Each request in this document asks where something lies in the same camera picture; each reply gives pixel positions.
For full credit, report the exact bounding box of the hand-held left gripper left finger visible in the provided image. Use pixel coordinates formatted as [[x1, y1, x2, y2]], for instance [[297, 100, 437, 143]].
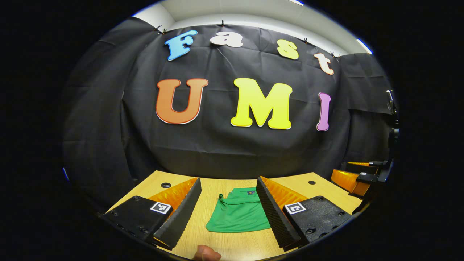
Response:
[[103, 178, 203, 251]]

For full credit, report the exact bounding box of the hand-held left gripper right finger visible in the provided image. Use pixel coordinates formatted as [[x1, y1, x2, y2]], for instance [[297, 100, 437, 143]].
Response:
[[256, 176, 354, 252]]

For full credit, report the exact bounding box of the green T-shirt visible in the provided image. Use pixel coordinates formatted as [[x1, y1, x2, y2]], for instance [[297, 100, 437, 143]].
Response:
[[206, 187, 272, 233]]

